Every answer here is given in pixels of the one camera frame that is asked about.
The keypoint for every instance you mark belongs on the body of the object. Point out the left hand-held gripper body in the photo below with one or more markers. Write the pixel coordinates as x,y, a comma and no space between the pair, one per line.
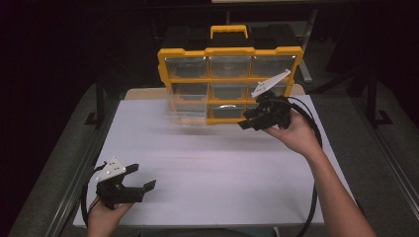
113,194

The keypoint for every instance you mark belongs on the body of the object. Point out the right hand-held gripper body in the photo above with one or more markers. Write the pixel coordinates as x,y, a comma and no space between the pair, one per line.
275,112

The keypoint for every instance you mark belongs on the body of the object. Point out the clear plastic drawer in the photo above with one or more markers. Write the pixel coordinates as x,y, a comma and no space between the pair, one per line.
187,112

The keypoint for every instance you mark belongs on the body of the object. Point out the yellow black organizer cabinet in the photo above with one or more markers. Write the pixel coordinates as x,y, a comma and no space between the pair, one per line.
230,51

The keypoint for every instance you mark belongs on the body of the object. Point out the person's left hand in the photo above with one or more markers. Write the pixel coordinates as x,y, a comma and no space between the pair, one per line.
102,222

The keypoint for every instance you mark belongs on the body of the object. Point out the person's right hand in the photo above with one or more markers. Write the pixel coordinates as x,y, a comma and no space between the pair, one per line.
301,135

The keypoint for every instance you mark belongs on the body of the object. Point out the grey metal pole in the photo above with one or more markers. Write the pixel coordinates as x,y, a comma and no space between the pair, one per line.
306,74

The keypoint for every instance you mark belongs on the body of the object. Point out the set of clear cabinet drawers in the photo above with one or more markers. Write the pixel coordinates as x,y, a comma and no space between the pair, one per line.
229,65

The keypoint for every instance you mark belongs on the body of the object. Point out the black metal stand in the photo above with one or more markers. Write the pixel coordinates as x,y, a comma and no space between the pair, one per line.
100,98
372,98

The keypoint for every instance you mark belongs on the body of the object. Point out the aluminium frame rail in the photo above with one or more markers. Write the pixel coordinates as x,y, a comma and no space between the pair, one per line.
388,148
94,151

